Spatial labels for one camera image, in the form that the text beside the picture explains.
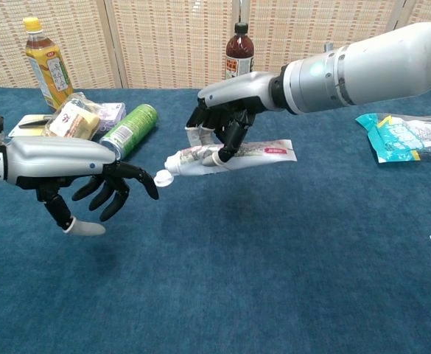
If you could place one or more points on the bamboo folding screen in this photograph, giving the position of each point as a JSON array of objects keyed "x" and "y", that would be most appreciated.
[{"x": 163, "y": 44}]

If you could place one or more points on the purple white snack packet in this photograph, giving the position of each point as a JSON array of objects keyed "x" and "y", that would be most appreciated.
[{"x": 112, "y": 112}]

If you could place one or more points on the clear-wrapped sandwich biscuit pack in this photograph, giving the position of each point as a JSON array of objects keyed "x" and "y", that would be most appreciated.
[{"x": 73, "y": 121}]

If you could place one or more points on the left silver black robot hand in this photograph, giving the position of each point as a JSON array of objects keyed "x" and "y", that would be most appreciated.
[{"x": 53, "y": 158}]

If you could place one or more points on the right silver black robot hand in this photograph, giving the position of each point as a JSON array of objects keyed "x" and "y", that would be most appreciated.
[{"x": 237, "y": 88}]

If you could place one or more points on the black-capped dark tea bottle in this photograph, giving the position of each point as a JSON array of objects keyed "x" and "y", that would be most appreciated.
[{"x": 239, "y": 48}]

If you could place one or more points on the yellow-capped green tea bottle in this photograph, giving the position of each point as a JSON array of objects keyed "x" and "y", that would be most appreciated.
[{"x": 47, "y": 70}]

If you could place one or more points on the green drink can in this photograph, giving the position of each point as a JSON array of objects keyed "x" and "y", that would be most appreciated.
[{"x": 134, "y": 125}]

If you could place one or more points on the floral white toothpaste tube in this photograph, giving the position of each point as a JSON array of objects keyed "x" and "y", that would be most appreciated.
[{"x": 266, "y": 155}]

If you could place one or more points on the teal snack bag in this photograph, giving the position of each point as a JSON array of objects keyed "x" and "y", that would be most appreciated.
[{"x": 403, "y": 136}]

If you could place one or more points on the black knife on white card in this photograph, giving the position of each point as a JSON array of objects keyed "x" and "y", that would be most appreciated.
[{"x": 31, "y": 131}]

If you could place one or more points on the blue velvet tablecloth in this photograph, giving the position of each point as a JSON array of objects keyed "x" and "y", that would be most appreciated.
[{"x": 219, "y": 276}]

